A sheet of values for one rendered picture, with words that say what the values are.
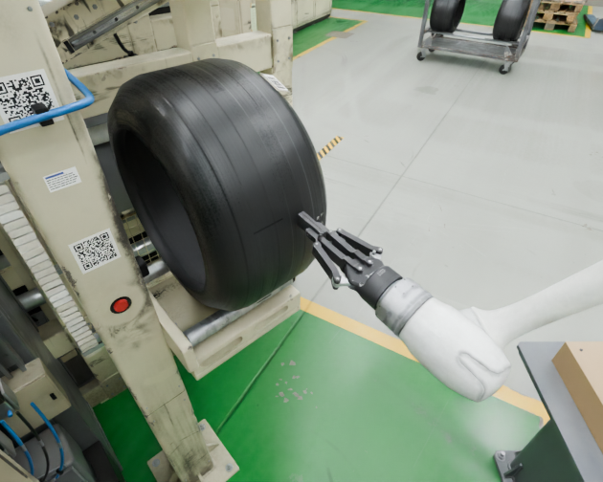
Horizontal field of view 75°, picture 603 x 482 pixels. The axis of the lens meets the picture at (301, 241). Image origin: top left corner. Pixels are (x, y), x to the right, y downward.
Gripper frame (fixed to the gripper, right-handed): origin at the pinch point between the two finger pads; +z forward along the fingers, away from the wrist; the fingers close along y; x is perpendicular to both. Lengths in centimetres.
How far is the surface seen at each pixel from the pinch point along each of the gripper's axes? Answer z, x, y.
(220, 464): 6, 124, 26
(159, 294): 40, 49, 21
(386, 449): -34, 120, -29
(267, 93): 21.6, -17.2, -5.3
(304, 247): 2.1, 8.4, -1.2
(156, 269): 40, 38, 19
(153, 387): 16, 54, 35
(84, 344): 21, 27, 44
